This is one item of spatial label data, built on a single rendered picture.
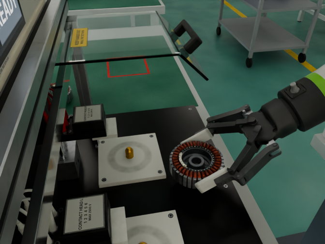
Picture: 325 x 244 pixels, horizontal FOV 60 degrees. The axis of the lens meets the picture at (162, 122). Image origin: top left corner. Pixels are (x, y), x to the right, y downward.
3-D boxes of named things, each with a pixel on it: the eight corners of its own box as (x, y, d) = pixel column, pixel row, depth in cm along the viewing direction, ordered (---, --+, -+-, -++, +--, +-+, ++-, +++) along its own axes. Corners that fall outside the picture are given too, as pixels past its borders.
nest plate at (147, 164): (155, 136, 76) (155, 132, 75) (166, 178, 64) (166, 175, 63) (98, 143, 73) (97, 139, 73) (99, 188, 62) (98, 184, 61)
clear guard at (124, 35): (178, 34, 71) (179, 9, 67) (208, 81, 52) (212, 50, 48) (42, 43, 66) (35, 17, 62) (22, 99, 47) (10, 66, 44)
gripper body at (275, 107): (272, 88, 56) (230, 112, 58) (295, 113, 50) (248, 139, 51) (281, 112, 61) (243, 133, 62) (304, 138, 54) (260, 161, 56)
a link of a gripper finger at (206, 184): (231, 174, 55) (233, 176, 54) (200, 190, 56) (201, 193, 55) (226, 165, 53) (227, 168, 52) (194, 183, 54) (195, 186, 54)
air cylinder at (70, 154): (80, 155, 70) (76, 138, 67) (79, 178, 64) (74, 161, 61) (59, 158, 69) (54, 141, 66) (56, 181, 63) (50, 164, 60)
